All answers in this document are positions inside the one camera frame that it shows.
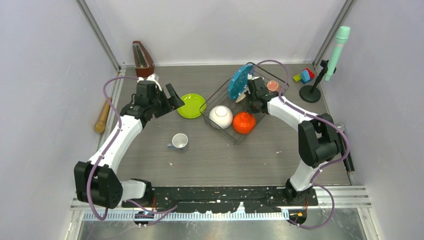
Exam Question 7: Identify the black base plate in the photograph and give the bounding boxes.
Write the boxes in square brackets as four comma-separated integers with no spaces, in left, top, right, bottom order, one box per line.
[135,186,318,214]

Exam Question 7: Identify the wire dish rack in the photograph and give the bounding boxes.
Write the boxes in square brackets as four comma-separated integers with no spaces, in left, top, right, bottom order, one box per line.
[199,66,286,145]

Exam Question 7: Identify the mint green microphone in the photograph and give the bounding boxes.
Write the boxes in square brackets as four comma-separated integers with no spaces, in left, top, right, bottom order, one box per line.
[324,26,351,82]

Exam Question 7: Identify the wooden rolling pin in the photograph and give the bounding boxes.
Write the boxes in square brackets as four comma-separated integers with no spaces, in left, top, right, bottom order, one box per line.
[94,97,113,134]

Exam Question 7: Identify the small grey cup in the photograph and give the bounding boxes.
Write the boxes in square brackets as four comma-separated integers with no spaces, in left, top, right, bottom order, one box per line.
[167,133,189,152]

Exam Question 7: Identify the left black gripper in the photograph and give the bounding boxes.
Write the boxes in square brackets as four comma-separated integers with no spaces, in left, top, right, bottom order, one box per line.
[149,84,184,119]

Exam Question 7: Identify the brown metronome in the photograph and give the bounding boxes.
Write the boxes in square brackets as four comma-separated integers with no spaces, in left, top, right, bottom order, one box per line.
[132,40,155,78]

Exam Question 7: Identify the white ceramic bowl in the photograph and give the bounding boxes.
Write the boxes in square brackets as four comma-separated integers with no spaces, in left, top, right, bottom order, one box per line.
[208,105,233,130]

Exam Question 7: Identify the pink mug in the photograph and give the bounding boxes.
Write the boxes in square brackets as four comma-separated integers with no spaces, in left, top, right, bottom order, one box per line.
[266,80,282,92]

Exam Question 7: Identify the orange bowl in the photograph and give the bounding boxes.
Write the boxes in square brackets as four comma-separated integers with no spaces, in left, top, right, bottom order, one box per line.
[232,111,257,135]

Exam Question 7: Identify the purple cable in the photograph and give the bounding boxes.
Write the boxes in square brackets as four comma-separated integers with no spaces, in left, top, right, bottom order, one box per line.
[248,59,351,230]
[86,75,180,226]

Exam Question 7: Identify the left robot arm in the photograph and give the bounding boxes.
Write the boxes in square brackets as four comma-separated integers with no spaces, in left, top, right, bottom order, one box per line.
[73,73,184,209]

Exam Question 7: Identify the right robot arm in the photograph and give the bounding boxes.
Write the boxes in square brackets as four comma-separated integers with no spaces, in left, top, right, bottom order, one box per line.
[246,77,341,205]

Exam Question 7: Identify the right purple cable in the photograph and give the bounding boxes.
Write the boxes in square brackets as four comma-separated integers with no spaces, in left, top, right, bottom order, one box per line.
[248,59,351,230]

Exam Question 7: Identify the colourful toy blocks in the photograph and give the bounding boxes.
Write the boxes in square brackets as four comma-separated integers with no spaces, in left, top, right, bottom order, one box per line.
[292,68,316,84]

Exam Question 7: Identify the blue polka dot plate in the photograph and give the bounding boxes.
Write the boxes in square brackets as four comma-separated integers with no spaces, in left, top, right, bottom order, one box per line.
[227,64,254,100]

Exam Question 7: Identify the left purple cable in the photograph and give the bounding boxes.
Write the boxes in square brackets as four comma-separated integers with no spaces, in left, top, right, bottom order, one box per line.
[86,75,180,226]

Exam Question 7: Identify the lime green saucer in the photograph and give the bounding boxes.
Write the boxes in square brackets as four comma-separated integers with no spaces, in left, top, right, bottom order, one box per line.
[177,93,207,119]

